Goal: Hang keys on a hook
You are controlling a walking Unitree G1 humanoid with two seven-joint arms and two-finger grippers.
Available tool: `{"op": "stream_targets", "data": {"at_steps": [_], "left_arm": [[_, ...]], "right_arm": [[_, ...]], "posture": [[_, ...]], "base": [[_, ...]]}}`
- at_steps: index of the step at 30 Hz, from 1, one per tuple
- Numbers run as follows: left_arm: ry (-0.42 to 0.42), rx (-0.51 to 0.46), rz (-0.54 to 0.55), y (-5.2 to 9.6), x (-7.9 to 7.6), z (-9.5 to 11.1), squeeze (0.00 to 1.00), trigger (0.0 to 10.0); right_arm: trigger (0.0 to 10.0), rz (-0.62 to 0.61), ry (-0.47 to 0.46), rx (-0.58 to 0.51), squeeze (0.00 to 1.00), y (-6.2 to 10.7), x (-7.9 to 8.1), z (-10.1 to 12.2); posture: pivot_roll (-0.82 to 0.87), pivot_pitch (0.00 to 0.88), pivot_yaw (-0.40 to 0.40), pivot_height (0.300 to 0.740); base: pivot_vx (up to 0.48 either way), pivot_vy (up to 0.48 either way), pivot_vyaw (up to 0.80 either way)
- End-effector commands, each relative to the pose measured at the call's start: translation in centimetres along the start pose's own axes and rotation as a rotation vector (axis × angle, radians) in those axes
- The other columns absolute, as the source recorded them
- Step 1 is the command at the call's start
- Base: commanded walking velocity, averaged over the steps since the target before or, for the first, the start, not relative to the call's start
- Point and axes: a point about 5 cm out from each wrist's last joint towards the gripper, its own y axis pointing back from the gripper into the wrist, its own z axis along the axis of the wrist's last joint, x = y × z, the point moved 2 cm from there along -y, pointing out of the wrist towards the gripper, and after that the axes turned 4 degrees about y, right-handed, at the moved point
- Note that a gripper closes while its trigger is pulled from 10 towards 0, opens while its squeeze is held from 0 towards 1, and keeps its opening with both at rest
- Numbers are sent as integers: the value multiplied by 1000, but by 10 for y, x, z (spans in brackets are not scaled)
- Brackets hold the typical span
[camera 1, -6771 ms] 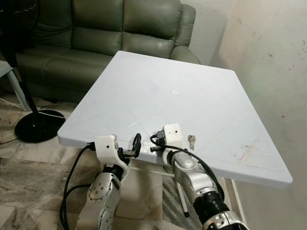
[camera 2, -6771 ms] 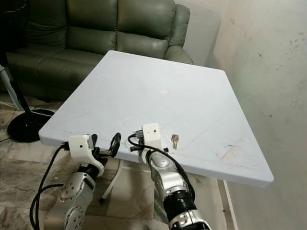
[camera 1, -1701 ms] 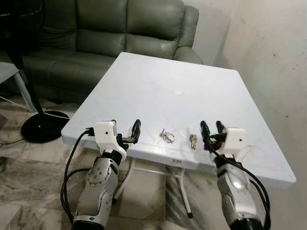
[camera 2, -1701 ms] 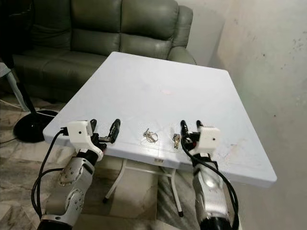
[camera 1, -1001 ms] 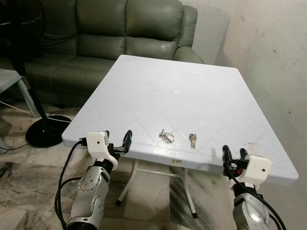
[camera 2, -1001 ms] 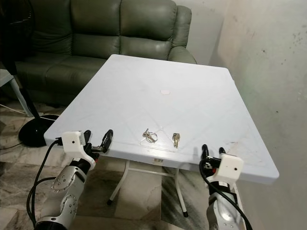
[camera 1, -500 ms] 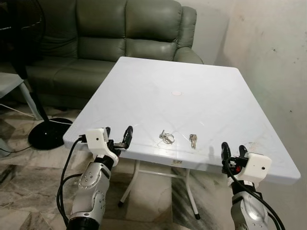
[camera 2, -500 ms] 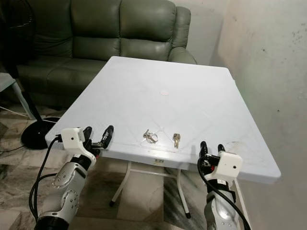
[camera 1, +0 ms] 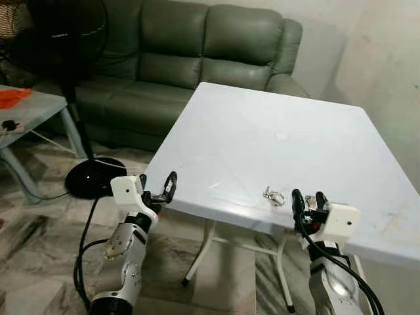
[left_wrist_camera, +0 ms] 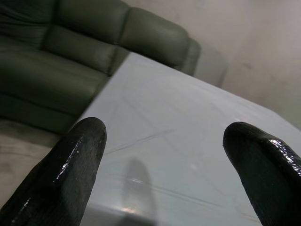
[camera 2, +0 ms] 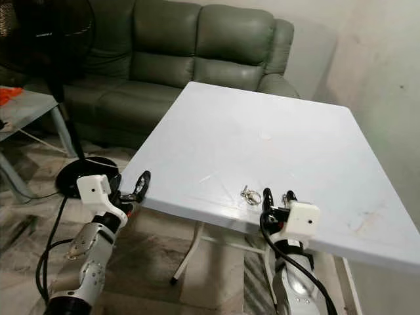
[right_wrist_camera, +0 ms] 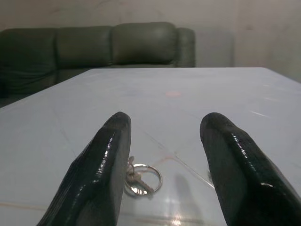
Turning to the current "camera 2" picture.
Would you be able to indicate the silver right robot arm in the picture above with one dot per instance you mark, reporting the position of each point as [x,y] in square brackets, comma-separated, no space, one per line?
[295,282]

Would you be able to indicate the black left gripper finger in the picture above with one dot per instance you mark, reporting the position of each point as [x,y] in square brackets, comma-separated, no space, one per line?
[133,195]
[146,177]

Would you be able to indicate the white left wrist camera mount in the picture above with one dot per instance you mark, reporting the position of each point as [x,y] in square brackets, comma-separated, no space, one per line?
[93,189]

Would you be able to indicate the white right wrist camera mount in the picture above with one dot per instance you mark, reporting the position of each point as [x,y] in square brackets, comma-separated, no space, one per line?
[300,218]

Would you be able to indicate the grey side table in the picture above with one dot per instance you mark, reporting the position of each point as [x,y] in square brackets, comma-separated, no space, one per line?
[26,108]

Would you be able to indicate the green leather sofa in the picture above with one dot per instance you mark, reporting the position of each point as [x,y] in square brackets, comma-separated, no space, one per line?
[223,39]

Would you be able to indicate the black standing fan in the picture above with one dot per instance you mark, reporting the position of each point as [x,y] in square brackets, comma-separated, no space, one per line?
[85,174]

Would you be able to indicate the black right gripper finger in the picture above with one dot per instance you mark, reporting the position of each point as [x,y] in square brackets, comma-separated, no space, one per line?
[289,197]
[268,199]

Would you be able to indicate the white metal table legs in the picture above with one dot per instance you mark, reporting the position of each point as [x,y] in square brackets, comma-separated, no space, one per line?
[190,252]

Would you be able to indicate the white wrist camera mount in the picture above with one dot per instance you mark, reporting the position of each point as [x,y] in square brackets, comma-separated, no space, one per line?
[300,218]
[93,189]

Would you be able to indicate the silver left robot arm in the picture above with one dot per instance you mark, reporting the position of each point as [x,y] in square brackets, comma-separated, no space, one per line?
[84,262]

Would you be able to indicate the orange cloth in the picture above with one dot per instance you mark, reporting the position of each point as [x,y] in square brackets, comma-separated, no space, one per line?
[10,96]

